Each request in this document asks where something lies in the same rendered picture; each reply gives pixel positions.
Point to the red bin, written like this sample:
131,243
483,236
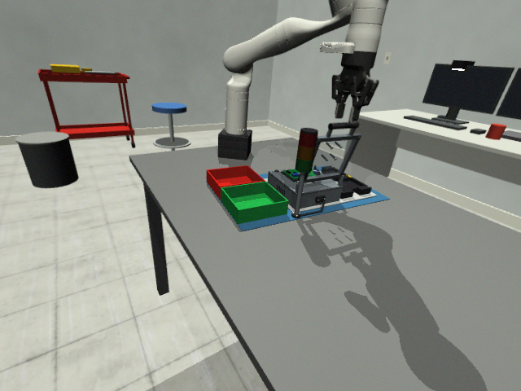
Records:
232,176

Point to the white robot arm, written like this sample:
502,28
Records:
365,19

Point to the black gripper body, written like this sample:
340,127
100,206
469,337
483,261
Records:
358,65

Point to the green circuit board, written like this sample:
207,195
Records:
292,173

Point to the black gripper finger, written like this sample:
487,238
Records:
364,97
338,85

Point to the green bin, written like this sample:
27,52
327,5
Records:
253,201

